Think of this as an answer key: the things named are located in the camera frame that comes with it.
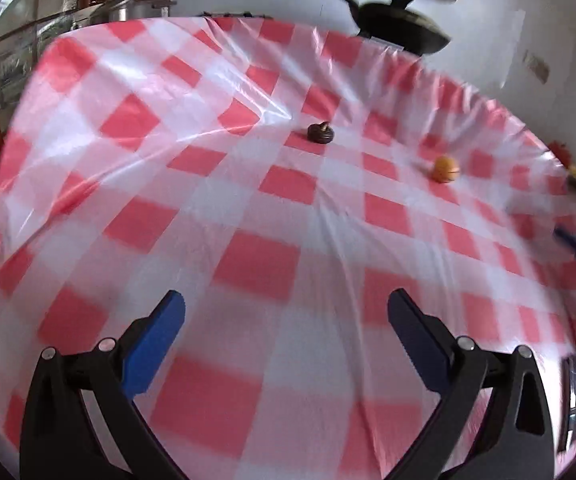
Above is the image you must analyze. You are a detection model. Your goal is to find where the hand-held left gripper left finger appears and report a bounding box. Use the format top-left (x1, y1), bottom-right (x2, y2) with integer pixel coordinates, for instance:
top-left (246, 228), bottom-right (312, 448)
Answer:
top-left (19, 290), bottom-right (189, 480)

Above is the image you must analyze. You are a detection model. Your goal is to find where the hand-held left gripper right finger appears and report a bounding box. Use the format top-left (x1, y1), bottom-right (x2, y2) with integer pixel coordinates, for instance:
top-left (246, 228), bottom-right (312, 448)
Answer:
top-left (387, 287), bottom-right (555, 480)

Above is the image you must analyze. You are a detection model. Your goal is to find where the striped pepino melon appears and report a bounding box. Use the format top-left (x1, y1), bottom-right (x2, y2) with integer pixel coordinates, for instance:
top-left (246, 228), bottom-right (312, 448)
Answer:
top-left (430, 155), bottom-right (461, 183)

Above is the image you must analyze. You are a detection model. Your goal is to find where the dark brown water chestnut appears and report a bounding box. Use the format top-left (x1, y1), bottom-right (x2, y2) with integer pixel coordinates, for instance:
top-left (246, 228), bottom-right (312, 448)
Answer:
top-left (307, 120), bottom-right (336, 144)

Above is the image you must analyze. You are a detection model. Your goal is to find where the red white checked tablecloth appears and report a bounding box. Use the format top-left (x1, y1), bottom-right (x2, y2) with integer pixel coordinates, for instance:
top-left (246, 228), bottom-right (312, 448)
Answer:
top-left (0, 16), bottom-right (576, 480)

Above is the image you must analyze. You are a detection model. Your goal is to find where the black frying pan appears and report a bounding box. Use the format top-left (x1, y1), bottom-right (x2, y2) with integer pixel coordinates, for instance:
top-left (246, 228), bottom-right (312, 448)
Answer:
top-left (292, 0), bottom-right (453, 56)

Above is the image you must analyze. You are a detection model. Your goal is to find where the silver rice cooker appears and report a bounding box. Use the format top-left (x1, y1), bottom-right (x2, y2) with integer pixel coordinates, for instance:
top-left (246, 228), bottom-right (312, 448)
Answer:
top-left (88, 0), bottom-right (176, 25)

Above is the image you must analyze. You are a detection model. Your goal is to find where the wall outlet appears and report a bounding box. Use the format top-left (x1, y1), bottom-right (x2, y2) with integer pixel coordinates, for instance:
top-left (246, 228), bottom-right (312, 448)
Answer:
top-left (524, 52), bottom-right (551, 85)

